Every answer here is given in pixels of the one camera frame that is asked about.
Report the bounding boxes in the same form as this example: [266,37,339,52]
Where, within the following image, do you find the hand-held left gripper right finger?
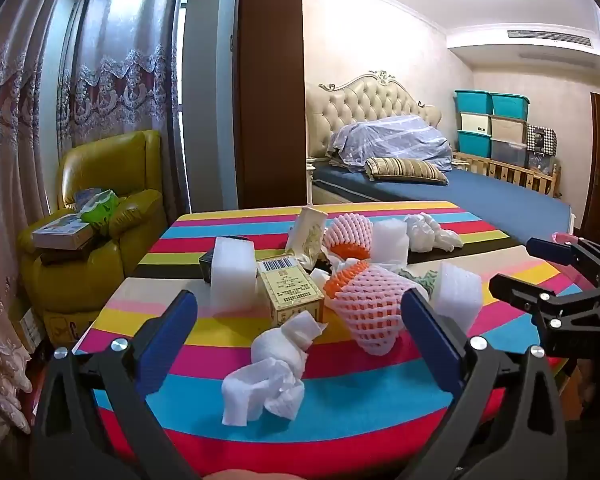
[400,287,569,480]

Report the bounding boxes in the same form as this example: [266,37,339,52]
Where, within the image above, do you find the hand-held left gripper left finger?
[30,289,201,480]

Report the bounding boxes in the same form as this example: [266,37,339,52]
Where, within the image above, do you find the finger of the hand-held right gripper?
[489,273,600,329]
[526,236,600,287]

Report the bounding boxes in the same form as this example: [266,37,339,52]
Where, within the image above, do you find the printed paper wrapper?
[399,267,438,293]

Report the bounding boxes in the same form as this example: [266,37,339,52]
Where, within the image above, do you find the large pink foam fruit net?
[324,258,421,357]

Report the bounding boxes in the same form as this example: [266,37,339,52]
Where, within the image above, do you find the small black box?
[198,235,251,283]

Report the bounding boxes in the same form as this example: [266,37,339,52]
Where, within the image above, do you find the tall white foam block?
[210,236,259,317]

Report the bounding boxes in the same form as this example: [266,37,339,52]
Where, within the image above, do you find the white tissue back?
[405,213,465,253]

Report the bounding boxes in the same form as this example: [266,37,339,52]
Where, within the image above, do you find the white paper tissue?
[222,310,328,426]

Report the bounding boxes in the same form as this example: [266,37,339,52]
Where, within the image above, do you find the yellow carton box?
[256,256,326,328]

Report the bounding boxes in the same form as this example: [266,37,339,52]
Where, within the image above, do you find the small pink foam fruit net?
[322,213,373,261]

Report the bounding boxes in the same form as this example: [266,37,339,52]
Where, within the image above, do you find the cream paper box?
[285,207,329,268]

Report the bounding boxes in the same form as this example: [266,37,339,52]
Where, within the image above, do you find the person's left hand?
[200,469,263,480]

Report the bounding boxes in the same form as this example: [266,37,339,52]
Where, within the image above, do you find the blue mattress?
[312,165,574,246]

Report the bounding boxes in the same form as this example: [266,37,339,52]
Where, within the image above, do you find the grey translucent storage box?
[490,139,528,167]

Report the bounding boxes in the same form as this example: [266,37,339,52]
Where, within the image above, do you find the houndstooth storage bag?
[526,124,558,155]

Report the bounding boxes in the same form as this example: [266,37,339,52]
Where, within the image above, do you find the striped colourful table cover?
[75,201,598,463]

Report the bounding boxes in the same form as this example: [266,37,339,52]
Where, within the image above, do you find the tan plastic storage box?
[490,115,528,143]

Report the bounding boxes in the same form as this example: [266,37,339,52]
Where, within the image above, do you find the teal plastic storage box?
[491,92,531,120]
[455,90,494,116]
[457,130,492,158]

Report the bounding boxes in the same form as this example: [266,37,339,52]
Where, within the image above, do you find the cardboard box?
[10,302,48,356]

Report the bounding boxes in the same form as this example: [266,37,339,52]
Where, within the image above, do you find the cream plastic storage box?
[459,111,492,135]

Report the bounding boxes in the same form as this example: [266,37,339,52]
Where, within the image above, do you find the green plastic bag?
[77,189,122,236]

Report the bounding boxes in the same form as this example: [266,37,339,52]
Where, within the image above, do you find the flat white and blue box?
[31,213,94,250]

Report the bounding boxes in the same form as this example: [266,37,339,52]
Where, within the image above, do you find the gold striped pillow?
[365,157,450,184]

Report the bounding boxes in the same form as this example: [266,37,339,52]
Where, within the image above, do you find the folded blue striped duvet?
[327,115,454,173]

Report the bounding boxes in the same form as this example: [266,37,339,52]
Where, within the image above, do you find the yellow leather armchair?
[20,130,168,347]

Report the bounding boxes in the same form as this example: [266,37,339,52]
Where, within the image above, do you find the ceiling air vent grille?
[507,31,593,47]

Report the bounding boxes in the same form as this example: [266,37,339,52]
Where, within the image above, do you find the lace patterned curtain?
[55,0,191,211]
[0,0,76,436]

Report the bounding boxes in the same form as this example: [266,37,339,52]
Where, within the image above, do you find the brown wooden panel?
[235,0,309,211]

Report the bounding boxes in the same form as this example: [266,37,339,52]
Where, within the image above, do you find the wooden crib rail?
[452,151,562,198]

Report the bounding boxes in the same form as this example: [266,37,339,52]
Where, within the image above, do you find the beige tufted bed frame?
[305,71,578,241]

